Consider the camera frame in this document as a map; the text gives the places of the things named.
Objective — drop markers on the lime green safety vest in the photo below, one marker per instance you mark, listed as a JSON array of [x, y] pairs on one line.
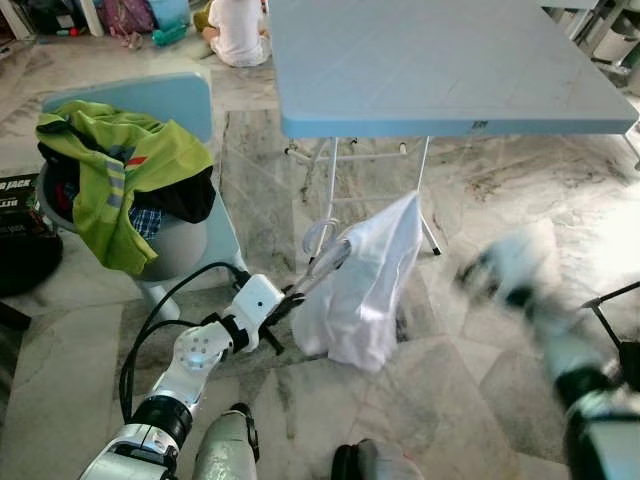
[[100, 200]]

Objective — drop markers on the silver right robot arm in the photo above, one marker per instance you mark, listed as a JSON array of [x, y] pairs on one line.
[[565, 350]]

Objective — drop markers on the grey round laundry basket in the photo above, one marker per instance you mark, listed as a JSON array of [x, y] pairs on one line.
[[180, 255]]

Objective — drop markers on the silver robot left leg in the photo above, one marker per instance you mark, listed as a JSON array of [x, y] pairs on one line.
[[222, 450]]

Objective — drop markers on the silver robot leg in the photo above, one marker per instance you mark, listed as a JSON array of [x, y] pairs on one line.
[[385, 465], [222, 450]]

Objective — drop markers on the blue plaid cloth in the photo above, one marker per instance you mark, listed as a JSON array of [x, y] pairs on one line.
[[146, 222]]

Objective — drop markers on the silver robot right leg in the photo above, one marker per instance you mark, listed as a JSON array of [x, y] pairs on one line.
[[385, 465]]

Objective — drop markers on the light blue folding table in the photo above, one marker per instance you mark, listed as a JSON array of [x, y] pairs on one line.
[[430, 60]]

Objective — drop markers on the light blue plastic chair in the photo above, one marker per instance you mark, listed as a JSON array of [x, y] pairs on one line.
[[150, 100]]

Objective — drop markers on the person in white shirt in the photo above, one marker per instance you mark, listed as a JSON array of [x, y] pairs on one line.
[[240, 35]]

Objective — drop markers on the black bag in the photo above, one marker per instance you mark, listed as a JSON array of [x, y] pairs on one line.
[[25, 265]]

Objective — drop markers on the white metal folding rack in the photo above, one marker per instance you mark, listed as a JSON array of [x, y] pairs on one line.
[[612, 45]]

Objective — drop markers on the teal plastic item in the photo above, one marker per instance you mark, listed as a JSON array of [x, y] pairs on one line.
[[168, 35]]

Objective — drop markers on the black printed box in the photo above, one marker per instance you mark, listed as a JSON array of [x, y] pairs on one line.
[[15, 200]]

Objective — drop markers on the pink patterned bag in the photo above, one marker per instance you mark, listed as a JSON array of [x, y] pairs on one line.
[[128, 15]]

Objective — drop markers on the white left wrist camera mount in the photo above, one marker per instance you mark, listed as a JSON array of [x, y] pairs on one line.
[[257, 300]]

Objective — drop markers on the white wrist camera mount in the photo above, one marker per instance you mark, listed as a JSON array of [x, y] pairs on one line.
[[257, 300], [515, 262]]

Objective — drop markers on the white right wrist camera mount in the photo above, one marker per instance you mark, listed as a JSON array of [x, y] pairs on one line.
[[515, 262]]

